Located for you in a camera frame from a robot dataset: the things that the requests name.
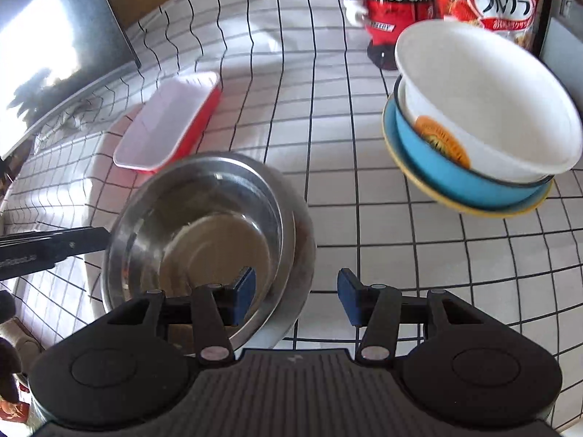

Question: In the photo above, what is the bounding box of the panda robot figurine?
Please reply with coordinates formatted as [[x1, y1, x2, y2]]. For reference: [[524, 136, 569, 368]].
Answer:
[[343, 0, 439, 72]]

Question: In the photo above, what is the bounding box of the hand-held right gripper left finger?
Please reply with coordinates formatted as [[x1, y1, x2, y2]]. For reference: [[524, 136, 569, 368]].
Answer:
[[107, 266, 256, 366]]

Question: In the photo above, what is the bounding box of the stainless steel bowl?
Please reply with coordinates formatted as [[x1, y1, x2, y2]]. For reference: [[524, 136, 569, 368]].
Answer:
[[101, 152, 318, 357]]

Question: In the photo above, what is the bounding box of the microwave oven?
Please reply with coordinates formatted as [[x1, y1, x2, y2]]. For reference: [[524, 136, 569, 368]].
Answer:
[[541, 0, 583, 103]]

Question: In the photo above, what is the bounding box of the red cereal bag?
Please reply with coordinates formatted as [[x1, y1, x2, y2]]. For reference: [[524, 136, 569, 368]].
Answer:
[[430, 0, 552, 54]]

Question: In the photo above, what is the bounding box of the red rectangular tray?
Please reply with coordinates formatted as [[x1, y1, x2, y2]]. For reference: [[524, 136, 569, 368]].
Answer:
[[113, 71, 223, 174]]

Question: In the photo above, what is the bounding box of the white black checkered tablecloth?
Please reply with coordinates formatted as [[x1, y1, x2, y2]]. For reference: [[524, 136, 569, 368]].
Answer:
[[0, 0, 583, 433]]

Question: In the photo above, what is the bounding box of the white paper bowl orange logo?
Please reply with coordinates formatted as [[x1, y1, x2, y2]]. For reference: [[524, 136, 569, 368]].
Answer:
[[394, 20, 583, 184]]

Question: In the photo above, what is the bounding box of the cream leather cushion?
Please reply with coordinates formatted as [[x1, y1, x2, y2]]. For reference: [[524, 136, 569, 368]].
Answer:
[[0, 318, 47, 370]]

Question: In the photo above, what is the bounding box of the blue ceramic bowl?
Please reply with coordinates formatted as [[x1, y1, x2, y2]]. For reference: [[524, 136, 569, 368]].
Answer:
[[394, 75, 555, 210]]

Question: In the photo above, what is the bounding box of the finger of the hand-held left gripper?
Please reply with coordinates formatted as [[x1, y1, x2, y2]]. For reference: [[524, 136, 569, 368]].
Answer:
[[0, 226, 111, 258]]

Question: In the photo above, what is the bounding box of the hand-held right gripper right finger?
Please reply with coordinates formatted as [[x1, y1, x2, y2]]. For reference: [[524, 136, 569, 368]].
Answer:
[[337, 268, 484, 366]]

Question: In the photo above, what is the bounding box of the black computer monitor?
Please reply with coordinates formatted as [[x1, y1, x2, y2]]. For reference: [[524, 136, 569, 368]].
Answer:
[[0, 0, 142, 161]]

